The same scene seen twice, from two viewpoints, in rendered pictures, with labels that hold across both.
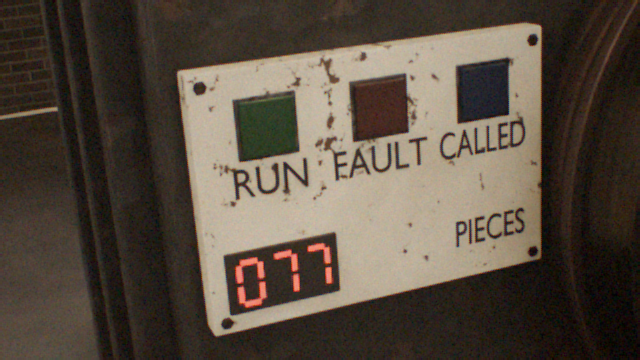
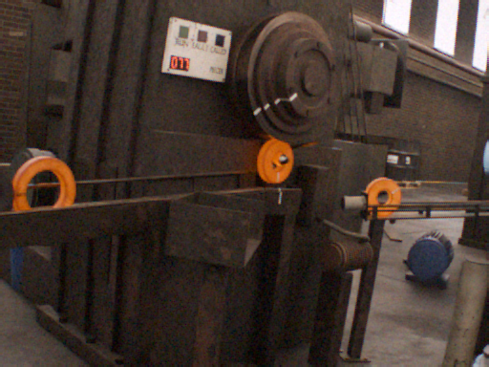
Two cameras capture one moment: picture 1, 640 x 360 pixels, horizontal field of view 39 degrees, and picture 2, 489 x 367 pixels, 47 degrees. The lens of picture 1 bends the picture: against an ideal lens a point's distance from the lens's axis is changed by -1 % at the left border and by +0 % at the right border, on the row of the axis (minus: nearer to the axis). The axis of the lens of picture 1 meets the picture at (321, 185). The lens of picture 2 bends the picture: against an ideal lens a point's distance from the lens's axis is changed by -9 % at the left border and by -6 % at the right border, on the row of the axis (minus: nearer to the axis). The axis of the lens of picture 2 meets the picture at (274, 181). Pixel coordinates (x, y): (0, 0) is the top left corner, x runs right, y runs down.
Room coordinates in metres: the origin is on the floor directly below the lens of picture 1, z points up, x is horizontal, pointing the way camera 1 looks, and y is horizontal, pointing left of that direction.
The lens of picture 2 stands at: (-1.28, 0.62, 0.94)
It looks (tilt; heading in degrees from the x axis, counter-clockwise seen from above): 5 degrees down; 332
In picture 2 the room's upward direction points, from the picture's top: 8 degrees clockwise
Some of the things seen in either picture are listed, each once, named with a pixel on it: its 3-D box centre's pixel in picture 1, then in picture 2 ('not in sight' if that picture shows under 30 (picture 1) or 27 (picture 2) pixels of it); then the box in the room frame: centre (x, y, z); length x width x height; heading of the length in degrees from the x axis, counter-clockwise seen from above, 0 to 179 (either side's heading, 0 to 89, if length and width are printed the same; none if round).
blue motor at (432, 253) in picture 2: not in sight; (432, 255); (1.78, -2.37, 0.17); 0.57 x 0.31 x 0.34; 130
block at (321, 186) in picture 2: not in sight; (309, 196); (0.71, -0.61, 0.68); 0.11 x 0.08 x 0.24; 20
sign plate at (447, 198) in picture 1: (377, 174); (198, 51); (0.61, -0.04, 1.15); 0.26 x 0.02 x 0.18; 110
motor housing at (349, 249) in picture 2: not in sight; (338, 303); (0.61, -0.75, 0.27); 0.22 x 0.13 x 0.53; 110
